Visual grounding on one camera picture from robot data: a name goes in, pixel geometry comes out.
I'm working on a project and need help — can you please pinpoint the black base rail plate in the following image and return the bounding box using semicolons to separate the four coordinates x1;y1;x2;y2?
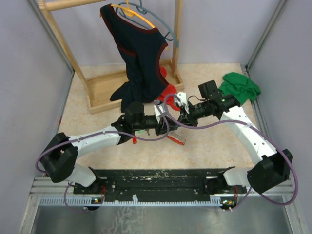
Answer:
74;168;247;204

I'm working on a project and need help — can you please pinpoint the red cloth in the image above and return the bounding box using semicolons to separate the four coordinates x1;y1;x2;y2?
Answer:
154;66;182;112

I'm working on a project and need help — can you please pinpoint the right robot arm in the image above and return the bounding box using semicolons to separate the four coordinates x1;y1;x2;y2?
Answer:
174;80;292;194

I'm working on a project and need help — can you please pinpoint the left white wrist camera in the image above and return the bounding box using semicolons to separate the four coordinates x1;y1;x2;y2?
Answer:
154;100;166;123

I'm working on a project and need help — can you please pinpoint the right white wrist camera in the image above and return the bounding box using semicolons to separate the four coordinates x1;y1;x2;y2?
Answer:
175;92;189;113

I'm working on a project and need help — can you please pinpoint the dark navy shirt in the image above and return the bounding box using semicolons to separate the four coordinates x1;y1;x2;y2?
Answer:
100;4;168;112

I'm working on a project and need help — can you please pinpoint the teal hanger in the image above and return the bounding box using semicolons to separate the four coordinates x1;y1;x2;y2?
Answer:
113;0;180;48

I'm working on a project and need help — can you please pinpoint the key with green tag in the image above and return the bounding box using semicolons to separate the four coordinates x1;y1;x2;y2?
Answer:
138;129;150;136

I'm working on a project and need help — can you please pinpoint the green cloth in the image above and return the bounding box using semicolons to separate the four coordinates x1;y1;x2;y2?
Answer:
219;72;261;104

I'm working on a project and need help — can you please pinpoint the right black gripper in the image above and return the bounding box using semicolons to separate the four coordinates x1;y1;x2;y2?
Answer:
176;100;210;128

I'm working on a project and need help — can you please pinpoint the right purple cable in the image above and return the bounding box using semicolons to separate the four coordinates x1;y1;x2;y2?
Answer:
163;93;300;212

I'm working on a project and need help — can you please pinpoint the yellow hanger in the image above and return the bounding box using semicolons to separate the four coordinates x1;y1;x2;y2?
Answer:
100;4;168;53

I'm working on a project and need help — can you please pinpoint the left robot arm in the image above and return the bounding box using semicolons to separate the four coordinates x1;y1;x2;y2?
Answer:
36;101;177;194

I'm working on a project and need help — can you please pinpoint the metal key holder red handle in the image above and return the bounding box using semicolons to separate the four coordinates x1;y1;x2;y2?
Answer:
167;131;186;146

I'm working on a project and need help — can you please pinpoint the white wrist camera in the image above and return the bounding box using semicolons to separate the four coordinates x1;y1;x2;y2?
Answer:
154;100;166;123
175;92;189;113

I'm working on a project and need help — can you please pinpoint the white toothed cable duct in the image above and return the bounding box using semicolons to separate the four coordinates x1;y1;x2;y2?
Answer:
39;197;225;208

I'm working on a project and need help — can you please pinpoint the wooden clothes rack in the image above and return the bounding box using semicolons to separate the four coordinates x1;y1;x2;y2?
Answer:
38;0;184;114

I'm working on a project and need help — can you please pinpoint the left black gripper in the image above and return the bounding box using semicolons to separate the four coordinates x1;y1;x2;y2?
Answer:
133;115;177;136

